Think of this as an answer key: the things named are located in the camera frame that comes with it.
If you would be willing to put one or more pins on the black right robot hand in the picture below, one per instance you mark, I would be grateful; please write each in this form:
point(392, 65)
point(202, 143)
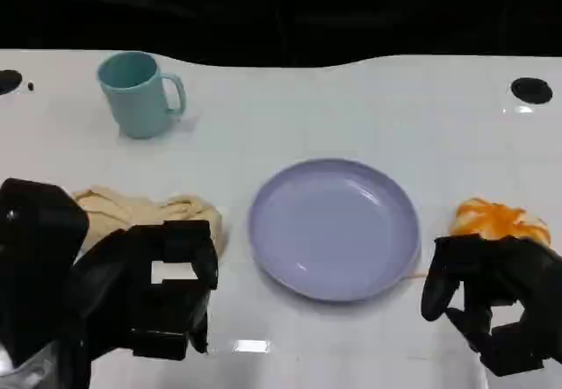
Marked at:
point(522, 275)

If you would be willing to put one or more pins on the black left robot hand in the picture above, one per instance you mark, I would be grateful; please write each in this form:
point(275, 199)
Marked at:
point(114, 283)

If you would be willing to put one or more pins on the beige towel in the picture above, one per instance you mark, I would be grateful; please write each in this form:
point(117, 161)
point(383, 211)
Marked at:
point(131, 209)

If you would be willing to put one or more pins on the orange and white toy bread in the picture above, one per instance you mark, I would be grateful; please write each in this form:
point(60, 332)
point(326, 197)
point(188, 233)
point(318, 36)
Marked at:
point(496, 220)

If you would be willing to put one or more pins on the pale green mug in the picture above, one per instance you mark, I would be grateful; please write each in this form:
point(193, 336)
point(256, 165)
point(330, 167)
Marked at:
point(134, 99)

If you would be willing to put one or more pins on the black round table grommet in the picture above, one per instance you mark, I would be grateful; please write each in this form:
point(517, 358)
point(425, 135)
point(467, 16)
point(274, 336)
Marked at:
point(8, 81)
point(531, 89)

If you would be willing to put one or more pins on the lilac plate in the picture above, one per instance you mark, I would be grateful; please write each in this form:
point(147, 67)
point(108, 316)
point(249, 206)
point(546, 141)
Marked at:
point(333, 231)

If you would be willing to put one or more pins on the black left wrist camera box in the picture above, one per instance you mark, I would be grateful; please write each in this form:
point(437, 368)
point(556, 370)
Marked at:
point(35, 248)

